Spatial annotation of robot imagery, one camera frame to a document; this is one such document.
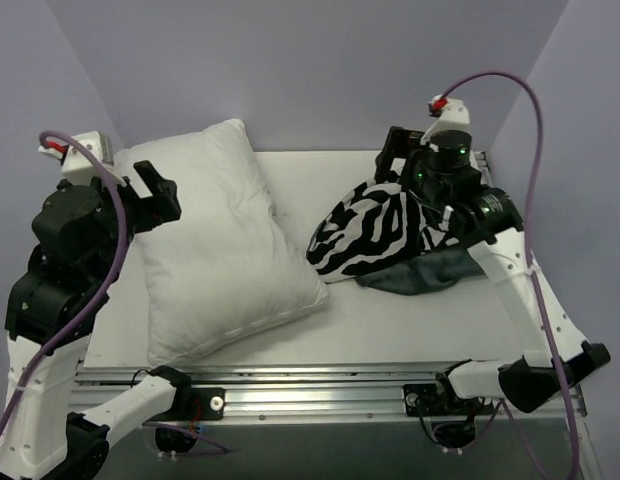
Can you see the aluminium right side rail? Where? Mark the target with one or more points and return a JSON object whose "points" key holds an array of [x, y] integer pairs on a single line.
{"points": [[482, 164]]}

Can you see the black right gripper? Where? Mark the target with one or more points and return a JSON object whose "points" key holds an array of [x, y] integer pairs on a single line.
{"points": [[397, 150]]}

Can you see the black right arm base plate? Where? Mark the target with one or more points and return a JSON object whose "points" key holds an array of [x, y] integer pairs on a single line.
{"points": [[426, 400]]}

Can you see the aluminium front rail frame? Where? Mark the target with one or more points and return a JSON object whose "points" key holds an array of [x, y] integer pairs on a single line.
{"points": [[295, 394]]}

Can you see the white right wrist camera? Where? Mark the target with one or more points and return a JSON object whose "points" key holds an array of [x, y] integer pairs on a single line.
{"points": [[448, 114]]}

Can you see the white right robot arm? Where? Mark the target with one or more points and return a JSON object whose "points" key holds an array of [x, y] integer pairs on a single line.
{"points": [[555, 352]]}

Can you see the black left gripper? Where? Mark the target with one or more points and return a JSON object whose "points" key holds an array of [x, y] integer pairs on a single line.
{"points": [[141, 201]]}

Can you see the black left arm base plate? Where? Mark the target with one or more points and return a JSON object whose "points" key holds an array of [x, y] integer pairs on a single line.
{"points": [[195, 404]]}

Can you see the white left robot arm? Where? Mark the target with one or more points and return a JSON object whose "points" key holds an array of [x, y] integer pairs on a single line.
{"points": [[83, 232]]}

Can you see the zebra and grey plush pillowcase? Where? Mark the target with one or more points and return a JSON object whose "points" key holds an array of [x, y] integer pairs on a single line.
{"points": [[381, 239]]}

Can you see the white pillow insert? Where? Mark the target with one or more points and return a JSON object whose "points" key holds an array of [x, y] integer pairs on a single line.
{"points": [[225, 270]]}

